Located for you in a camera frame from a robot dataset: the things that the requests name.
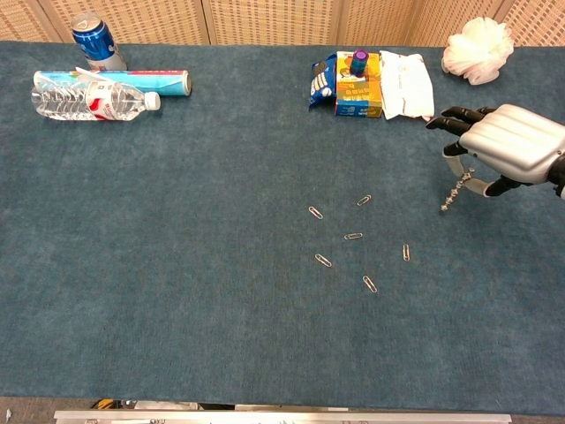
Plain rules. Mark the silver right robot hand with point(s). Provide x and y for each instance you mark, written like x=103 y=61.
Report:
x=512 y=137

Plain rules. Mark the paperclip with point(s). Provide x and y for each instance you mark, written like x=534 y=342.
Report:
x=370 y=284
x=353 y=236
x=315 y=213
x=364 y=200
x=406 y=252
x=323 y=259

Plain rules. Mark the paperclip bottom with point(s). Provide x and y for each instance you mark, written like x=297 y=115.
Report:
x=370 y=284

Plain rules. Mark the white mesh bath pouf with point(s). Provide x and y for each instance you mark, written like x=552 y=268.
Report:
x=479 y=48

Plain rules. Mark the white wet wipes pack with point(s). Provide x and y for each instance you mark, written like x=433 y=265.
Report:
x=406 y=88

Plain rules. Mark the yellow and blue carton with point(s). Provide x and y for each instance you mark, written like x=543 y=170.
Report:
x=357 y=97

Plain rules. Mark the small purple capped bottle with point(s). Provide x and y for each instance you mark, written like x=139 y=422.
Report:
x=359 y=62

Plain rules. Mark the blue cookie pack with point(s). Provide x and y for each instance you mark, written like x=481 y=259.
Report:
x=321 y=86

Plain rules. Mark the woven wooden folding screen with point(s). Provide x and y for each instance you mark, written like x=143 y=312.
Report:
x=265 y=22

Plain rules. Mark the teal felt table cloth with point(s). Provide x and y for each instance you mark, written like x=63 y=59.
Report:
x=198 y=265

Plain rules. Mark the blue plastic wrap roll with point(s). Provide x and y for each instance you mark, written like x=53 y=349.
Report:
x=163 y=81

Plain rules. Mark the blue soda can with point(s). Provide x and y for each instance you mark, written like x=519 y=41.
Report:
x=95 y=44

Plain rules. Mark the clear plastic water bottle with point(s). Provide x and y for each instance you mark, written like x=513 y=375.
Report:
x=66 y=103

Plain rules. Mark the yellow plastic part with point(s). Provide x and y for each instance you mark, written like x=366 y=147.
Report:
x=105 y=403

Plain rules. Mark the aluminium profile rail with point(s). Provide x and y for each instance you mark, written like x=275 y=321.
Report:
x=282 y=417

